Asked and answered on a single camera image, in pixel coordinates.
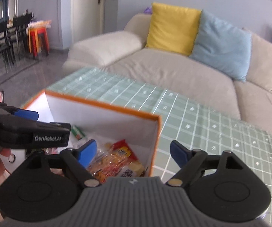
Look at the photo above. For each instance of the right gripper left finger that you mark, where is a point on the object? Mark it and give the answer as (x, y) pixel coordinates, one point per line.
(74, 163)

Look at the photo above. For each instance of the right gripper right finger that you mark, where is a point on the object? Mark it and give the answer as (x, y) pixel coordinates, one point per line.
(192, 163)

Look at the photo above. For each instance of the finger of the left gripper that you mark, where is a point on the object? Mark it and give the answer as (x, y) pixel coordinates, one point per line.
(20, 112)
(39, 126)

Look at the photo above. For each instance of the large red chip bag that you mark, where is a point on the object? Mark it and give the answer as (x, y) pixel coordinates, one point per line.
(119, 152)

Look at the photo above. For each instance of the green snack packet in box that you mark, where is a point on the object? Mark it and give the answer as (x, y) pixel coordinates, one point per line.
(77, 132)

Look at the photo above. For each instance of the orange storage box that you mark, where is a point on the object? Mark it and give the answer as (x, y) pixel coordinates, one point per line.
(139, 129)

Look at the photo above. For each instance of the green checkered tablecloth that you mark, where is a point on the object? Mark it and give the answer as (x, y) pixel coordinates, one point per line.
(184, 120)

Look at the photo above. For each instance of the red orange stool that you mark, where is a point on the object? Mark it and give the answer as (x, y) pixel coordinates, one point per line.
(38, 38)

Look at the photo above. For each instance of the black dining chair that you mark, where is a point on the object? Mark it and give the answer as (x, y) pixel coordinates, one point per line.
(21, 24)

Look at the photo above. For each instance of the beige sofa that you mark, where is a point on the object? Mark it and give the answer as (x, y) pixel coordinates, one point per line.
(124, 53)

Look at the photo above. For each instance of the beige cushion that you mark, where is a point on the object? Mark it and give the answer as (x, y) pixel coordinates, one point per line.
(260, 68)

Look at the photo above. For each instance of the light blue cushion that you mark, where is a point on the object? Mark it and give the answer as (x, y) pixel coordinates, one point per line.
(222, 46)

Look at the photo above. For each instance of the white door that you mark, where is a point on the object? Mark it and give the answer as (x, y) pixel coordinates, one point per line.
(86, 18)

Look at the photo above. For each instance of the yellow cushion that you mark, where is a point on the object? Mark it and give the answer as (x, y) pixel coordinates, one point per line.
(173, 28)

